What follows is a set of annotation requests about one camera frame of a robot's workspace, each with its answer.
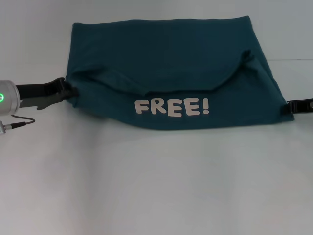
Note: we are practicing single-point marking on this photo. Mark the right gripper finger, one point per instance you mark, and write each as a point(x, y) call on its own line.
point(297, 107)

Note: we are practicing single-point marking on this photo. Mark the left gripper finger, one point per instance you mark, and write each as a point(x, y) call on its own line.
point(71, 91)
point(49, 101)

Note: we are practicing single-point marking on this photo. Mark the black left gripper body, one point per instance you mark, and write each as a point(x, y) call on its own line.
point(36, 89)

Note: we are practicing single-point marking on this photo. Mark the teal blue shirt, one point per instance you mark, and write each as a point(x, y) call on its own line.
point(171, 61)

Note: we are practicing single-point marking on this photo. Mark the silver metal connector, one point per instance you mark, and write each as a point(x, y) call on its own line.
point(2, 129)

